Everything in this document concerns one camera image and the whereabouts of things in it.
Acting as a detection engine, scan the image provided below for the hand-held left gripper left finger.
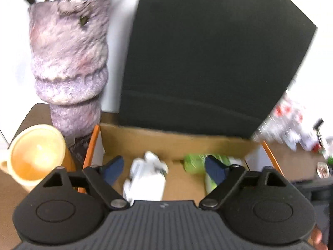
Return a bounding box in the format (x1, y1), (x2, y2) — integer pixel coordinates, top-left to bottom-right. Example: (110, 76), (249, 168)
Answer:
(43, 155), (129, 211)

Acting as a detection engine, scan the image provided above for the orange cardboard box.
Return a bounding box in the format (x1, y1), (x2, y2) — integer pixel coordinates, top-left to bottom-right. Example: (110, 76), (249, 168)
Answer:
(83, 123), (328, 196)

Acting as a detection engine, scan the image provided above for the black chair back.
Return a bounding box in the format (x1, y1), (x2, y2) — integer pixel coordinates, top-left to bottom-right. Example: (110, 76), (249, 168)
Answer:
(119, 0), (318, 139)

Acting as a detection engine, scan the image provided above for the white robot speaker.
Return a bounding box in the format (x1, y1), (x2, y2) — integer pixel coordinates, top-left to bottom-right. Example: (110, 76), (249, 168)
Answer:
(300, 131), (317, 151)

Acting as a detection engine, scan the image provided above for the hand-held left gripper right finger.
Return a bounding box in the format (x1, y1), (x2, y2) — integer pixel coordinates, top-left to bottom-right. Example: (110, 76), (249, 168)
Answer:
(199, 155), (287, 210)

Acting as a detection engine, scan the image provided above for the purple ceramic vase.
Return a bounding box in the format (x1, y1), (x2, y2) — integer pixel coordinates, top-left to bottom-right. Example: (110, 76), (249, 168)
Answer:
(28, 0), (112, 162)

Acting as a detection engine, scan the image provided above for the white handheld device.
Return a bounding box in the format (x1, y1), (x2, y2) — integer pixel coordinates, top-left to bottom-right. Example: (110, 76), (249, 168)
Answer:
(122, 151), (169, 206)

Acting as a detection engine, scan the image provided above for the yellow mug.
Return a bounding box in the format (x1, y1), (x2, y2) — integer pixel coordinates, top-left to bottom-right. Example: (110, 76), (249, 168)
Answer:
(0, 124), (76, 192)

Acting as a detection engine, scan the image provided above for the green tissue pack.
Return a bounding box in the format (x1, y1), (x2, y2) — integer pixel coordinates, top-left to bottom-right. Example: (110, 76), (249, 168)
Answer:
(183, 154), (244, 191)

